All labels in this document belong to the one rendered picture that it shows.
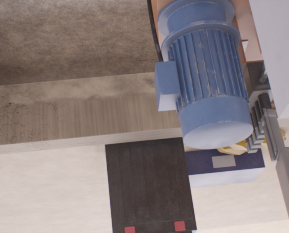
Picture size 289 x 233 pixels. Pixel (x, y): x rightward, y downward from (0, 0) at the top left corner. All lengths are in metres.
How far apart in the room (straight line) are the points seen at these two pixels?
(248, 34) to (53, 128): 1.58
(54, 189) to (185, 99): 2.83
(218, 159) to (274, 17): 2.86
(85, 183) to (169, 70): 2.68
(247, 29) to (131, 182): 1.60
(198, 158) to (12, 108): 1.35
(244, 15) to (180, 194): 1.65
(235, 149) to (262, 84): 1.91
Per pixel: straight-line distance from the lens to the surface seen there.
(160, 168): 3.13
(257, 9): 0.84
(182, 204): 3.07
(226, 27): 1.50
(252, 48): 1.87
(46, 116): 3.04
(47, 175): 3.77
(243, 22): 1.71
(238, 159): 3.61
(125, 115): 3.01
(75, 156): 3.41
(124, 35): 2.76
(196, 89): 1.40
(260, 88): 1.53
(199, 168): 3.54
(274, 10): 0.76
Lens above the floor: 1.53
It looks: 24 degrees down
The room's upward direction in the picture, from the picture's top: 173 degrees clockwise
